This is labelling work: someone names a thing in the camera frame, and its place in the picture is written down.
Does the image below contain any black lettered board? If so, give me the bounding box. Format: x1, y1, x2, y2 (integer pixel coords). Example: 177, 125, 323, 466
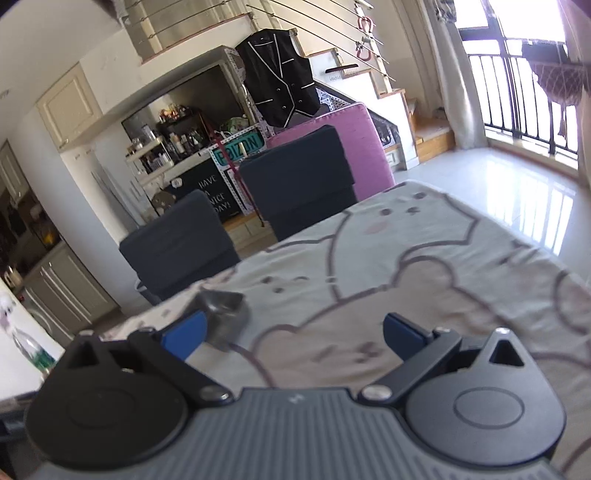
164, 159, 245, 222

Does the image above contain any cream upper cabinet door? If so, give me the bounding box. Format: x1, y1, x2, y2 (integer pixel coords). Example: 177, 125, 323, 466
36, 65, 103, 151

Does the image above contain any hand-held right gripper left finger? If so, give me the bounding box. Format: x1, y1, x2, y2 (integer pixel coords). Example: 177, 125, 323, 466
65, 310, 234, 409

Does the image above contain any dark grey chair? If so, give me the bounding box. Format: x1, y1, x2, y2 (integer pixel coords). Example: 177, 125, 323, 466
119, 189, 242, 305
239, 124, 358, 243

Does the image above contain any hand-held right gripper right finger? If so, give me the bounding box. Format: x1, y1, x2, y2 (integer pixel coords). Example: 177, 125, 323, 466
360, 313, 527, 408

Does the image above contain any dark rectangular metal pan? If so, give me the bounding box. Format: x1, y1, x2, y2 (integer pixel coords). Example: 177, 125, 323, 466
196, 287, 251, 350

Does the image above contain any cream kitchen base cabinet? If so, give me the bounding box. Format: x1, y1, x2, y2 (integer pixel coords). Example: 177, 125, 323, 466
21, 240, 120, 342

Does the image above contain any clear water bottle green label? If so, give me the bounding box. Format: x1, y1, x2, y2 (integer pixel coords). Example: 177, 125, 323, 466
11, 330, 56, 374

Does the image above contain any white staircase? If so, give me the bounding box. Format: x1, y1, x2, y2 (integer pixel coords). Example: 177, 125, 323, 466
309, 46, 455, 167

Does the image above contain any printed bear tablecloth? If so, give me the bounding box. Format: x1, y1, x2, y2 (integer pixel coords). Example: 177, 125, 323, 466
99, 181, 591, 480

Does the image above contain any hanging woven basket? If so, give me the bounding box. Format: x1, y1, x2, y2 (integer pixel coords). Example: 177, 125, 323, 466
522, 39, 591, 139

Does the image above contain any beige curtain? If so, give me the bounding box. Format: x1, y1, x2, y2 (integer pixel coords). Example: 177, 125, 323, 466
427, 0, 490, 151

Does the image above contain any white shelf rack with bottles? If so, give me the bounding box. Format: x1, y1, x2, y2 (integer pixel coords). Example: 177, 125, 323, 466
126, 136, 178, 185

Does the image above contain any black balcony railing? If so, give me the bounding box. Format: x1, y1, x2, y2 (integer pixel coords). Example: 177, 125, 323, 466
462, 28, 583, 169

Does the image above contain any green licence plate sign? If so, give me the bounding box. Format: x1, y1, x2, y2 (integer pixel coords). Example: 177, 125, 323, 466
210, 130, 265, 166

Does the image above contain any black vest with white trim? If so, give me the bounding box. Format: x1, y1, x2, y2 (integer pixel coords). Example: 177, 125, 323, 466
235, 28, 320, 129

